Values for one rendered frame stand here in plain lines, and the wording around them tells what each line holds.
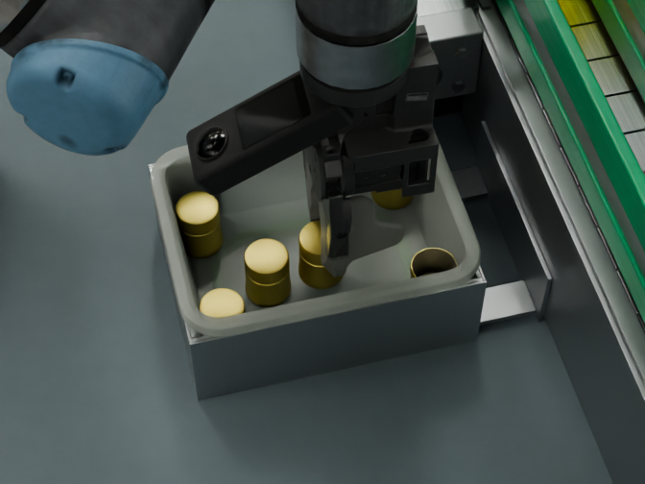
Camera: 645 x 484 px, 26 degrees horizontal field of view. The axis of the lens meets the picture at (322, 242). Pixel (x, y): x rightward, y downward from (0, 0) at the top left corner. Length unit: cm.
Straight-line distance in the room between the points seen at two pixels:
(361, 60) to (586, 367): 31
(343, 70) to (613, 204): 22
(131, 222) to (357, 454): 28
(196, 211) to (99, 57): 36
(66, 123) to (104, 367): 36
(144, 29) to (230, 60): 52
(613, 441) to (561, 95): 25
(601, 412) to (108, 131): 44
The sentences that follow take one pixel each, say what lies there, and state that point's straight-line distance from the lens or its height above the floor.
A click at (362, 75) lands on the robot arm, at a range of 86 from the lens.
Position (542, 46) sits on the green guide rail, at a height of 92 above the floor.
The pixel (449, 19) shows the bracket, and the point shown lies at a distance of 111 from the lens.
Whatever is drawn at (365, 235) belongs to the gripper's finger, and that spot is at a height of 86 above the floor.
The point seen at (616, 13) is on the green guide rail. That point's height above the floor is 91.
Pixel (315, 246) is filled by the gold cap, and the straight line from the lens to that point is 104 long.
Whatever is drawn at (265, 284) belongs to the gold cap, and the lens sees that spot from 105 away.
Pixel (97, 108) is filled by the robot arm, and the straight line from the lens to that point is 73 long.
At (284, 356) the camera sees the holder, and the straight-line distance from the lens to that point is 103.
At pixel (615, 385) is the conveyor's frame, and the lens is 98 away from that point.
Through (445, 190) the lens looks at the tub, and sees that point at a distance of 106.
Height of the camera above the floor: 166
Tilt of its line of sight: 54 degrees down
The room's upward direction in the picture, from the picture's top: straight up
